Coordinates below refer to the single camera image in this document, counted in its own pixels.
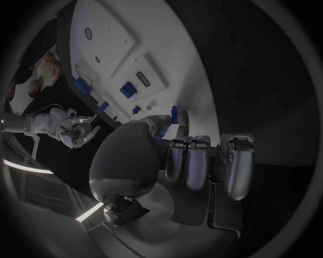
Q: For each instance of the glowing light bar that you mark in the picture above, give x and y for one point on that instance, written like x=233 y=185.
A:
x=89 y=212

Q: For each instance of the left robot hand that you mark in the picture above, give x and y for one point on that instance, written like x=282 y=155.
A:
x=126 y=153

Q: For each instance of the blue block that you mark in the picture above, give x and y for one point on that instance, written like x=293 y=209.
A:
x=128 y=90
x=82 y=85

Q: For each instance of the small blue peg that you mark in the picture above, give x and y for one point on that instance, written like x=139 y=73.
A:
x=115 y=118

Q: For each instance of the grey short cylinder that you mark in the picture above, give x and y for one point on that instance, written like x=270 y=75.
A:
x=151 y=105

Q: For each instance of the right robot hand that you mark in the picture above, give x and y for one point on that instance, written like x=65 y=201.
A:
x=80 y=131

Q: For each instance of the white task board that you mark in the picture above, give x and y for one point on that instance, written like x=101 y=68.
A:
x=156 y=40

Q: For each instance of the blue cylinder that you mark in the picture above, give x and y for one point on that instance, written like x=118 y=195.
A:
x=102 y=107

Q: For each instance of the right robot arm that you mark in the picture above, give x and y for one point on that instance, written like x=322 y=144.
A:
x=42 y=123

